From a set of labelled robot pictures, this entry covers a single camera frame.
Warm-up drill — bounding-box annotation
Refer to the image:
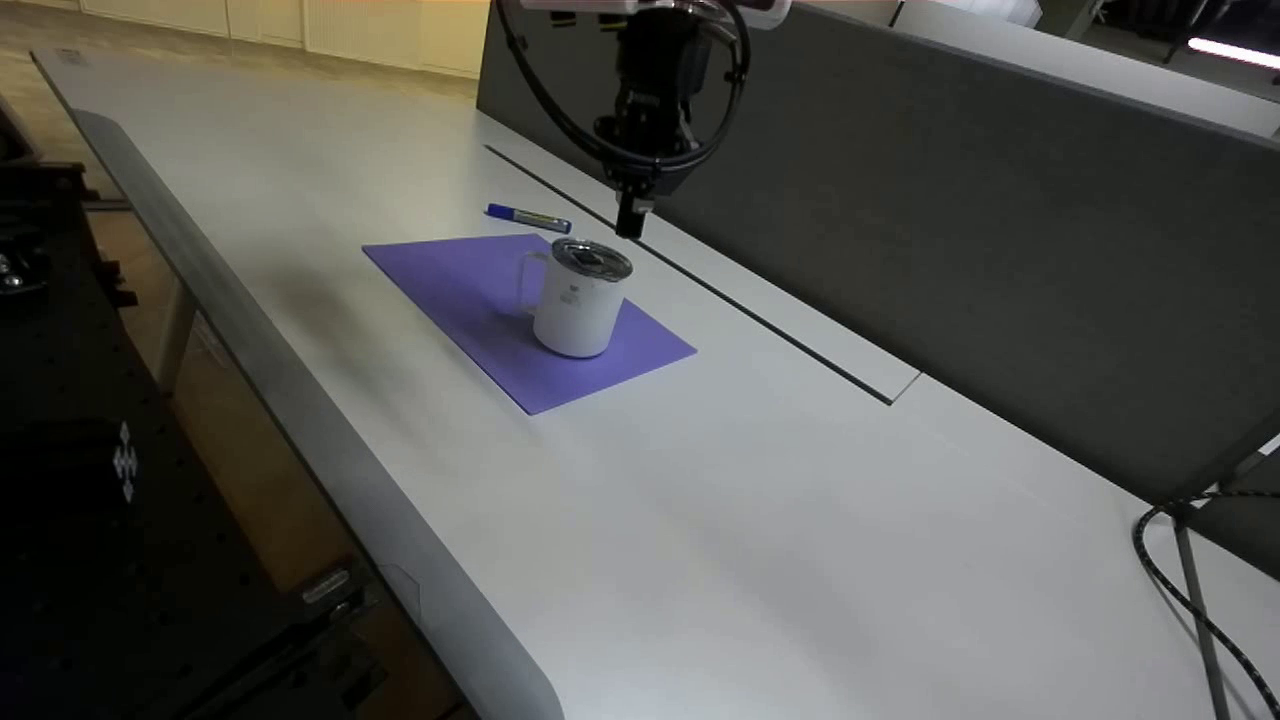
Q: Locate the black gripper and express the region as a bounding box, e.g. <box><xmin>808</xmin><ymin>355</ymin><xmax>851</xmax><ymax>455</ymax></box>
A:
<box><xmin>590</xmin><ymin>7</ymin><xmax>719</xmax><ymax>245</ymax></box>

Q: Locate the blue marker pen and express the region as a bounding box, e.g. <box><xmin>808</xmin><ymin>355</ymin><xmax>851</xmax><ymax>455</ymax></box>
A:
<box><xmin>485</xmin><ymin>201</ymin><xmax>577</xmax><ymax>235</ymax></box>

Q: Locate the purple rectangular mat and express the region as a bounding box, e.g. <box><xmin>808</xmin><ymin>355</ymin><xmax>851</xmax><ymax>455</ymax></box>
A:
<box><xmin>359</xmin><ymin>232</ymin><xmax>701</xmax><ymax>419</ymax></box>

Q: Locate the grey fabric desk divider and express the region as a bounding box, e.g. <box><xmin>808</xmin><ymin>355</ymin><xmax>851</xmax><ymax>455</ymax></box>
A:
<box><xmin>471</xmin><ymin>0</ymin><xmax>1280</xmax><ymax>512</ymax></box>

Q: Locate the cream cabinet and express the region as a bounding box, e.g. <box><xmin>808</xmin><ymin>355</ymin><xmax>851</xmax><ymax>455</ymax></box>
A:
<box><xmin>16</xmin><ymin>0</ymin><xmax>494</xmax><ymax>85</ymax></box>

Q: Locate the black equipment cart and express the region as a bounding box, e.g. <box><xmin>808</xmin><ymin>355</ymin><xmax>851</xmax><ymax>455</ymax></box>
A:
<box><xmin>0</xmin><ymin>105</ymin><xmax>391</xmax><ymax>720</ymax></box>

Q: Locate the white mug with handle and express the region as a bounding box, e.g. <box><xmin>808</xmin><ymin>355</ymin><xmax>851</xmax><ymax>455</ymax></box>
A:
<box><xmin>514</xmin><ymin>235</ymin><xmax>635</xmax><ymax>359</ymax></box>

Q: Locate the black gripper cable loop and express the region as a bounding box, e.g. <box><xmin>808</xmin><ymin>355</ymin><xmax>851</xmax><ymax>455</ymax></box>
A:
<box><xmin>487</xmin><ymin>0</ymin><xmax>756</xmax><ymax>181</ymax></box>

